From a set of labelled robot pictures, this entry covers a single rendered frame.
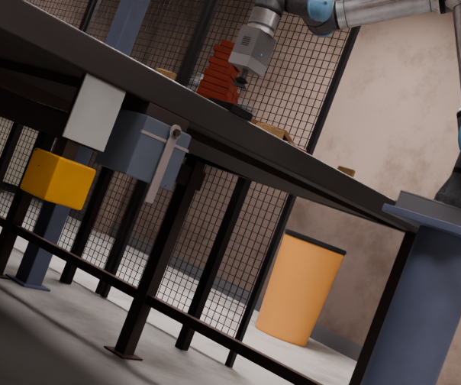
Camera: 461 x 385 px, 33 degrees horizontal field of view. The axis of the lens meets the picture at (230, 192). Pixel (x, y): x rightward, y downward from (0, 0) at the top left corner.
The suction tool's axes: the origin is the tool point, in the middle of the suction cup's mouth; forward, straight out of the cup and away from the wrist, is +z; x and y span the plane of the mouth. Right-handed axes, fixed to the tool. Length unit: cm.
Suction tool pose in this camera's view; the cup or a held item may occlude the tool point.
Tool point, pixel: (239, 86)
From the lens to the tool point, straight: 205.1
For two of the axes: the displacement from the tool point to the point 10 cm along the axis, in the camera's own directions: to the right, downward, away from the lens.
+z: -3.5, 9.4, -0.2
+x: 7.7, 2.8, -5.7
